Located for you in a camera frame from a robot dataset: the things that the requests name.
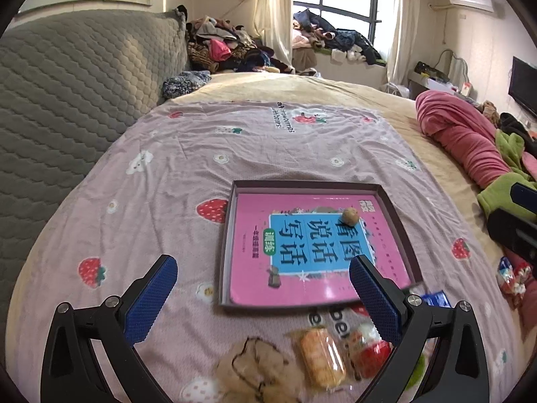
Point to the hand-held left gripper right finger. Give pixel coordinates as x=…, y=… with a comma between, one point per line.
x=375, y=298

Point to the green fleece cloth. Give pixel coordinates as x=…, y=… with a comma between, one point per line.
x=509, y=147

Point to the clothes pile on windowsill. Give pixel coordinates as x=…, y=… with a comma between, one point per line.
x=335, y=40

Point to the pile of mixed clothes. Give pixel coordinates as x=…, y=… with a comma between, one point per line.
x=218, y=46

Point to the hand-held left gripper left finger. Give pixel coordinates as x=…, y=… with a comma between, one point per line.
x=151, y=298

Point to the cream curtain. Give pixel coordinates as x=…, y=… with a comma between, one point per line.
x=272, y=8
x=405, y=21

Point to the dark patterned cloth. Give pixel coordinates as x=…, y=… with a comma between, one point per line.
x=184, y=83

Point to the pink strawberry printed sheet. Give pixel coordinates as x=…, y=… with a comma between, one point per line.
x=176, y=184

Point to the red white snack packet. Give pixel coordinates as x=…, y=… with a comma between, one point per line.
x=514, y=279

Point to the grey quilted headboard cover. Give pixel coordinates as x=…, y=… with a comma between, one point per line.
x=71, y=92

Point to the pink blanket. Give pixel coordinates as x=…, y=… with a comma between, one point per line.
x=457, y=130

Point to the pink and blue book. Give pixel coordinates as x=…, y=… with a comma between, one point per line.
x=251, y=260

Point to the black clothes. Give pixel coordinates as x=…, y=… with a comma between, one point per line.
x=514, y=124

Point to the small tan ball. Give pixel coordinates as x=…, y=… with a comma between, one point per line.
x=350, y=216

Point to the orange biscuit packet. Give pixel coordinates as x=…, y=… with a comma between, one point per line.
x=321, y=357

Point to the blue snack packet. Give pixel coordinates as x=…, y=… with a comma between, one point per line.
x=436, y=299

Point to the white air conditioner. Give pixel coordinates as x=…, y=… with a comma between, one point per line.
x=470, y=0

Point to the white framed mirror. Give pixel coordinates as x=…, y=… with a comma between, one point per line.
x=455, y=67

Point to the brown cookie packet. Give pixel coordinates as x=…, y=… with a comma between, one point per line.
x=256, y=369

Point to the dark shallow cardboard box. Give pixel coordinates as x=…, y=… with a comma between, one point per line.
x=224, y=252

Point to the black television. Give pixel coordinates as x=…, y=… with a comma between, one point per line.
x=522, y=86

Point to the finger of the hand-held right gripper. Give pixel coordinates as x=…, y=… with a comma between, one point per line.
x=524, y=197
x=507, y=229

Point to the white desk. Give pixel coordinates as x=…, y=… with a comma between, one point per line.
x=432, y=82

